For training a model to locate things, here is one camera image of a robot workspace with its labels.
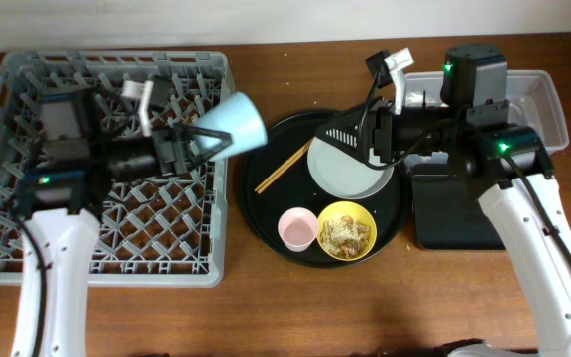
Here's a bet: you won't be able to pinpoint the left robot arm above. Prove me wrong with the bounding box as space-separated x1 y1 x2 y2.
11 88 233 356

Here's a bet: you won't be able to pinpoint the light blue cup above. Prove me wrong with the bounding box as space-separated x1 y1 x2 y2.
196 92 268 162

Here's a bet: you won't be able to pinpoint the yellow bowl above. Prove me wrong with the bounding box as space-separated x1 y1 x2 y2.
317 201 377 262

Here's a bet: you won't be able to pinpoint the left black cable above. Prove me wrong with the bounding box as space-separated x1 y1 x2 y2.
15 217 49 357

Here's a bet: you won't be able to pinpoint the right black cable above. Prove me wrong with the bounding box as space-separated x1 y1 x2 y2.
359 73 571 343

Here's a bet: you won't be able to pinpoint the grey dishwasher rack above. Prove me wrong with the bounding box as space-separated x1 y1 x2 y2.
0 51 235 287

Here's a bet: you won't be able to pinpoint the grey plate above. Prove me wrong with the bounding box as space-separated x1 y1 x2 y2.
307 138 394 200

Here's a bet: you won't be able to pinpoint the food crumb in rack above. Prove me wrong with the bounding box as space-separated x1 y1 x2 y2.
178 110 200 126

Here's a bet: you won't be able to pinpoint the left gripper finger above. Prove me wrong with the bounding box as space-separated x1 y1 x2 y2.
182 125 232 140
189 134 232 164

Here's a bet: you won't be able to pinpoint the clear plastic bin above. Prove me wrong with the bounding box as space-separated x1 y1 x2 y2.
404 70 569 155

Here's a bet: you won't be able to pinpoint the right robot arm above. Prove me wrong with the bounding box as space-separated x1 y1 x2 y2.
315 44 571 356

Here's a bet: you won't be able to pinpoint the food scraps in bowl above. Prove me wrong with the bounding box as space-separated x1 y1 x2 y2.
319 215 371 259

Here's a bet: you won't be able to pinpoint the black cable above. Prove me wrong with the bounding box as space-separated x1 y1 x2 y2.
15 217 49 357
359 73 571 343

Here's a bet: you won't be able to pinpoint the round black tray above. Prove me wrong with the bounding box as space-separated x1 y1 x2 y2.
238 109 412 269

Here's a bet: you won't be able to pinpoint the black rectangular tray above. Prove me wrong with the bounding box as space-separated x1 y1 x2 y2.
410 164 504 250

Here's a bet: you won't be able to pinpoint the pink cup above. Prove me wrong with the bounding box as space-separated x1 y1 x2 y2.
278 207 319 252

